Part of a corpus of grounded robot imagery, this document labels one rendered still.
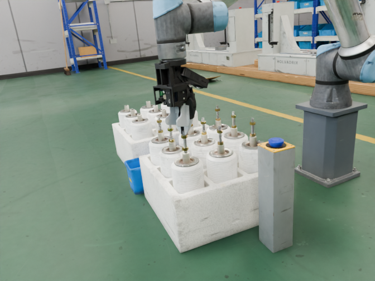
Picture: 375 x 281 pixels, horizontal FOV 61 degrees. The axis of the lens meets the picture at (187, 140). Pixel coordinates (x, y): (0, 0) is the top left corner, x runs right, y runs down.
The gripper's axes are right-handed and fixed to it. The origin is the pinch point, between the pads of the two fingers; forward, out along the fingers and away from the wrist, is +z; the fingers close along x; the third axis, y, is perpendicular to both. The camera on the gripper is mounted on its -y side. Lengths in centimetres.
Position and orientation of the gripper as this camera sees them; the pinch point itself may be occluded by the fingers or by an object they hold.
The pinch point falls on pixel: (184, 129)
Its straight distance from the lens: 91.5
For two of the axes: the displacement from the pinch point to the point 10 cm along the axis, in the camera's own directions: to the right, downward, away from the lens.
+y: -6.5, 3.1, -7.0
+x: 7.6, 1.6, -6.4
